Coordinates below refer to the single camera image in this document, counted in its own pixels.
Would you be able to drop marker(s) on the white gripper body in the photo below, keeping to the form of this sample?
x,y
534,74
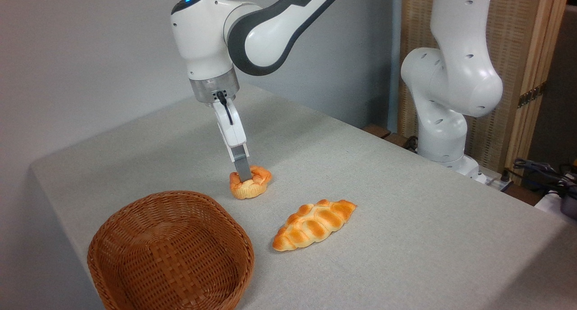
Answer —
x,y
232,129

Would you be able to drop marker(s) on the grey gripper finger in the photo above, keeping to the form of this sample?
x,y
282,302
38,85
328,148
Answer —
x,y
243,168

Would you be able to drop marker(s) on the round orange bread roll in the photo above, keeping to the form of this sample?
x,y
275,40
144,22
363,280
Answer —
x,y
257,188

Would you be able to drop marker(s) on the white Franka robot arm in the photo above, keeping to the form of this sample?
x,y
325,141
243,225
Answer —
x,y
270,39

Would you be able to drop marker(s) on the long braided bread loaf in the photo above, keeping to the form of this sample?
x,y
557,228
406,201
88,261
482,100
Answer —
x,y
313,224

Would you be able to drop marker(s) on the brown woven wicker basket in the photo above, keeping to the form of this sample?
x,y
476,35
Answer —
x,y
171,256

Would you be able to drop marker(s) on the brown wooden base platform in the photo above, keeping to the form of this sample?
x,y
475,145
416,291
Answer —
x,y
376,130

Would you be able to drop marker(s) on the grey tablecloth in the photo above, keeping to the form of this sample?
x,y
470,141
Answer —
x,y
405,238

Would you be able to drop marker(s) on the white power strip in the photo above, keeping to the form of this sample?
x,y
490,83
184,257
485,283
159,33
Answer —
x,y
496,183

